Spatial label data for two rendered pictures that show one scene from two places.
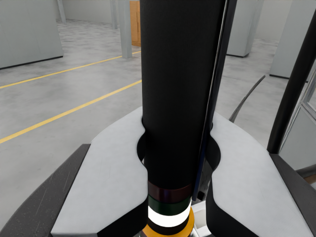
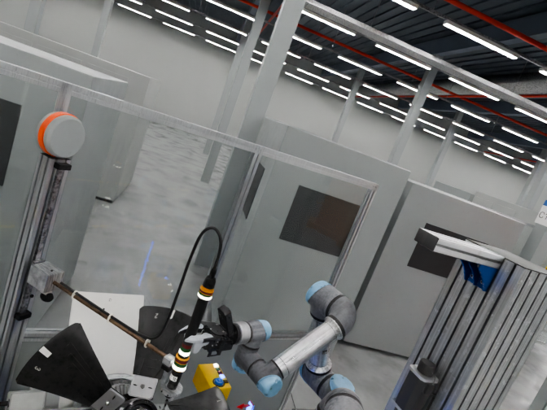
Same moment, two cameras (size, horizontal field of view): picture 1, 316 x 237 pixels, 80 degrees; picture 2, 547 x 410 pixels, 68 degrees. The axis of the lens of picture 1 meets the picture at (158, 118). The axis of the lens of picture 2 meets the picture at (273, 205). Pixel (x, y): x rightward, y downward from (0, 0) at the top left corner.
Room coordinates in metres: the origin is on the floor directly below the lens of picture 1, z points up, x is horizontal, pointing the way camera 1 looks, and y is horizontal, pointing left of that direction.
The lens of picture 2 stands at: (0.88, 0.83, 2.18)
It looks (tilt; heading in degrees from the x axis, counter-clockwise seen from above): 11 degrees down; 222
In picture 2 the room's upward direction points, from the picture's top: 21 degrees clockwise
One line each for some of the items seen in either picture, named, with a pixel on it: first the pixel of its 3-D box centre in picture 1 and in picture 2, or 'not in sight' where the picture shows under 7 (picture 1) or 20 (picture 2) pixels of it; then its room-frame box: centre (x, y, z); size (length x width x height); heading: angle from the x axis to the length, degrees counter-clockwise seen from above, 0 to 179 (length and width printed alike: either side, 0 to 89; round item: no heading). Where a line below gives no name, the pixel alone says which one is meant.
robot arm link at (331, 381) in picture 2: not in sight; (337, 394); (-0.66, 0.18, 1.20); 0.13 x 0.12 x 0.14; 83
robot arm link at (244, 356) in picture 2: not in sight; (247, 358); (-0.19, 0.02, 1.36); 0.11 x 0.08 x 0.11; 83
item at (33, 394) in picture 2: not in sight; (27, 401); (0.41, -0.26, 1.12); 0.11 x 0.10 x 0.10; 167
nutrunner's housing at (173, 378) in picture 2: not in sight; (190, 334); (0.09, -0.01, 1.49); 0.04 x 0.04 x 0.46
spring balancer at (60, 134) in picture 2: not in sight; (61, 135); (0.36, -0.67, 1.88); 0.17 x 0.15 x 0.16; 167
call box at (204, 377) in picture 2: not in sight; (211, 385); (-0.33, -0.22, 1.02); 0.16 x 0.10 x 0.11; 77
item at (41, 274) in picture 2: not in sight; (44, 276); (0.33, -0.59, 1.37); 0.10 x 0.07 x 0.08; 112
